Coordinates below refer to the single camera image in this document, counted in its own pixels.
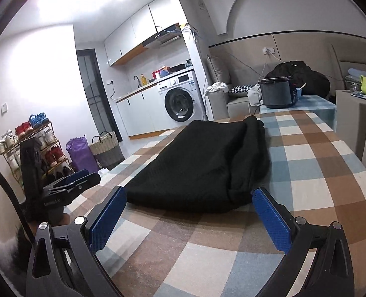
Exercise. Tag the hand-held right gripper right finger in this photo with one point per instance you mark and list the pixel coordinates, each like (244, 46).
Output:
(272, 219)

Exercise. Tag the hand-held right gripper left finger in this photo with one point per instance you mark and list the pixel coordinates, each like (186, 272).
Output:
(107, 219)

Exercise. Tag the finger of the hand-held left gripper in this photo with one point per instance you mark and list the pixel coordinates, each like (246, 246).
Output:
(84, 184)
(71, 178)

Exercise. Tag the black knit sweater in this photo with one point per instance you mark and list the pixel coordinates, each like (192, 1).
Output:
(195, 161)

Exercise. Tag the grey clothes pile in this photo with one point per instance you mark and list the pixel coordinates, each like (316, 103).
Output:
(254, 94)

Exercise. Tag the purple bag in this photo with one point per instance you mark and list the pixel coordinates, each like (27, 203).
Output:
(82, 154)

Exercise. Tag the metal shoe rack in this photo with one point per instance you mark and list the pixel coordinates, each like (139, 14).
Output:
(60, 144)

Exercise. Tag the group of assorted shoes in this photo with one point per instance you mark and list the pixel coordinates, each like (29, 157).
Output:
(23, 128)

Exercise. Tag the plaid blanket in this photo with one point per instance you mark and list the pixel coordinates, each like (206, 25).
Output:
(309, 176)

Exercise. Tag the black framed door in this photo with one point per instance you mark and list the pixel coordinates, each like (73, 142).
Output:
(93, 92)

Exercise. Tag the white base cabinet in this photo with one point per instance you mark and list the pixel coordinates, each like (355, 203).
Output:
(139, 114)

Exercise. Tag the black faucet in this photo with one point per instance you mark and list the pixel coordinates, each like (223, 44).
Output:
(137, 80)

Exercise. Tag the grey sofa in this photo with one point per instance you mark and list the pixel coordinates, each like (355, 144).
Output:
(238, 105)

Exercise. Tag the yellow bottle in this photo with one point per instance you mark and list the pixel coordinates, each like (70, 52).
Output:
(144, 80)

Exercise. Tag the light blue tablecloth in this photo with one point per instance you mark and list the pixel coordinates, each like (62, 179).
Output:
(312, 105)

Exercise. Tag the dark rice cooker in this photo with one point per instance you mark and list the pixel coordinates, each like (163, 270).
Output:
(275, 94)

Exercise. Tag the grey box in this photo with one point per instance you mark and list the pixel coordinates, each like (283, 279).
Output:
(353, 120)

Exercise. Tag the white washing machine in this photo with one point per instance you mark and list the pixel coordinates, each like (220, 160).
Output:
(183, 99)

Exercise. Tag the houndstooth pillow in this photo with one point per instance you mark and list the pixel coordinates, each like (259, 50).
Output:
(241, 89)

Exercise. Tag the red box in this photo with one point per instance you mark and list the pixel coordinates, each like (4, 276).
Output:
(159, 73)

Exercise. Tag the white cloth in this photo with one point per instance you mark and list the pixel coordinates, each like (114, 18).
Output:
(217, 87)

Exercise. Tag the black jacket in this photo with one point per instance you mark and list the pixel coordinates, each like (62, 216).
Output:
(309, 80)

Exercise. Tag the grey cushion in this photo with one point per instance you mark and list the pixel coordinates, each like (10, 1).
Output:
(218, 69)

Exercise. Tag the range hood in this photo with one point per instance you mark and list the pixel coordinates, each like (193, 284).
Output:
(161, 37)

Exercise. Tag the blue pillow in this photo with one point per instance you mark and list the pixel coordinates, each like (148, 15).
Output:
(354, 74)

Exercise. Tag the beige bed headboard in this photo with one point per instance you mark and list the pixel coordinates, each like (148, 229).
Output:
(356, 55)

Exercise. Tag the white light switch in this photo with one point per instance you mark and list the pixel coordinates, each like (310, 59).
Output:
(4, 107)

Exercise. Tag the white wall cabinets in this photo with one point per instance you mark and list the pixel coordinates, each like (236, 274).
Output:
(133, 34)

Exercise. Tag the white wall outlet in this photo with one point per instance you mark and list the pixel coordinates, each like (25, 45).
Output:
(269, 50)

